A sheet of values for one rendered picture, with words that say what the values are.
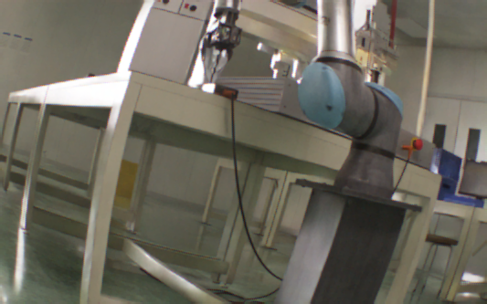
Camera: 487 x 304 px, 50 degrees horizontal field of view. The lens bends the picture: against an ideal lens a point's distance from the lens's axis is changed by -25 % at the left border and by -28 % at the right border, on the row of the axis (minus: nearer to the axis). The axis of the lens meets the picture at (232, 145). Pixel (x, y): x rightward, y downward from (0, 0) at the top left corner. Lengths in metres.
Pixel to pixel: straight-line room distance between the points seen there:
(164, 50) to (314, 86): 0.97
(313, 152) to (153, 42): 0.67
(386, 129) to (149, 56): 1.03
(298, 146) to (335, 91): 0.56
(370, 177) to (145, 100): 0.58
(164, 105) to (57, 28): 7.61
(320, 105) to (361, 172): 0.18
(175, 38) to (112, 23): 7.22
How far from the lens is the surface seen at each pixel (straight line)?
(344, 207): 1.28
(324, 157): 1.84
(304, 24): 2.38
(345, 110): 1.27
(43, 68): 9.09
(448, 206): 4.47
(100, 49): 9.32
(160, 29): 2.18
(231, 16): 1.79
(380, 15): 2.50
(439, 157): 4.92
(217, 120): 1.68
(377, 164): 1.35
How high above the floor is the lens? 0.57
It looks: 3 degrees up
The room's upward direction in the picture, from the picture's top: 15 degrees clockwise
